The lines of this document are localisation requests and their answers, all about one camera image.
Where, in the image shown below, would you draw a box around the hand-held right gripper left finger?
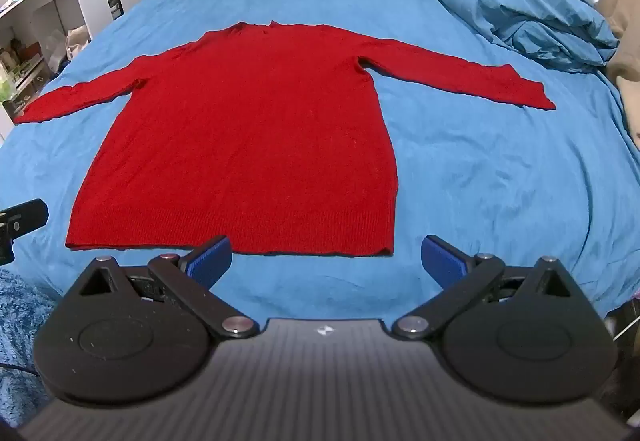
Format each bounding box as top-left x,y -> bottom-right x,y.
62,235 -> 261,339

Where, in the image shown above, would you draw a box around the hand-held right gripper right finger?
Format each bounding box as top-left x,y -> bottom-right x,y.
391,234 -> 583,339

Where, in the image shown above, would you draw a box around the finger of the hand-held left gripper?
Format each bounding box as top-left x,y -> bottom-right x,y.
0,198 -> 49,267

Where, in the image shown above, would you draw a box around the red knit sweater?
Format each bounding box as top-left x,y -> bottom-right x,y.
14,21 -> 557,258

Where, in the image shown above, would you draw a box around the blue bed sheet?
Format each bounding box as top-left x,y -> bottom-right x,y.
0,0 -> 640,322

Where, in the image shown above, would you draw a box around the fuzzy blue blanket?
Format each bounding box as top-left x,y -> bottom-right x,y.
0,268 -> 57,427

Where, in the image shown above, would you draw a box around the clear storage drawers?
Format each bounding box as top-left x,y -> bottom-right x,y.
0,36 -> 52,118

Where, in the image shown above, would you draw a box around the white bag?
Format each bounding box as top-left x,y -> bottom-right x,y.
65,26 -> 94,63

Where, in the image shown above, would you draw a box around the black cable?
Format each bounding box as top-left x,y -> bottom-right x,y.
0,361 -> 41,378

